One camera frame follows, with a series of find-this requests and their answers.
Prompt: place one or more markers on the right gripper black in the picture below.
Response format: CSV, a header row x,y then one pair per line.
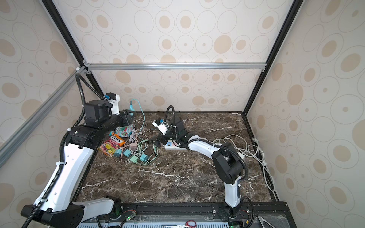
x,y
163,139

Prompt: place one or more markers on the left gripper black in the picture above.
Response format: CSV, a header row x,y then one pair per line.
x,y
127,115

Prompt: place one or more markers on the teal charger with teal cable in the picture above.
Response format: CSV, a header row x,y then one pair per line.
x,y
131,107

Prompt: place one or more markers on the white multicolour power strip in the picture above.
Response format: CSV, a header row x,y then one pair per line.
x,y
170,145

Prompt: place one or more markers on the light green charger plug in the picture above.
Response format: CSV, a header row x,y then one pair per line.
x,y
134,159

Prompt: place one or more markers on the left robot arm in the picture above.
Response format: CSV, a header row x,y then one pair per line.
x,y
55,206

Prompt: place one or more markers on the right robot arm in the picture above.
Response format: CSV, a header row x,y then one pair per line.
x,y
230,167

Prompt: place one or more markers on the pink charger plug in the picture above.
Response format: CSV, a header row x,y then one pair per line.
x,y
133,146

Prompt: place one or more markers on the teal charger plug small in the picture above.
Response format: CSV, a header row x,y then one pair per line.
x,y
127,153

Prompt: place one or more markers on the teal charger plug far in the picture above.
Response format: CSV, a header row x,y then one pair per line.
x,y
118,152

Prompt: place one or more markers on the teal candy bag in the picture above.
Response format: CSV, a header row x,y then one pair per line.
x,y
125,131

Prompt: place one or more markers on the orange Fox's candy bag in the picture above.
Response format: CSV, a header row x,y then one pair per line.
x,y
110,146

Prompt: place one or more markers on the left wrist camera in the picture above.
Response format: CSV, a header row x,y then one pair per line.
x,y
113,99

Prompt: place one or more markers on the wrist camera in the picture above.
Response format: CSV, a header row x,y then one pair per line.
x,y
113,99
160,125

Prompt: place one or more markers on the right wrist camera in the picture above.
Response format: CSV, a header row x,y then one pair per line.
x,y
160,125

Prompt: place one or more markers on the horizontal aluminium rail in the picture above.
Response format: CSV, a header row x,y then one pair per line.
x,y
174,66

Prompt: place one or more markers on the red handled scissors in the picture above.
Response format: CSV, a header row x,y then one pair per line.
x,y
188,224

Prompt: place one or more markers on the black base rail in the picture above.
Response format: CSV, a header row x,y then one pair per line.
x,y
206,215

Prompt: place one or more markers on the diagonal aluminium rail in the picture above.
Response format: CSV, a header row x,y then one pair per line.
x,y
15,141

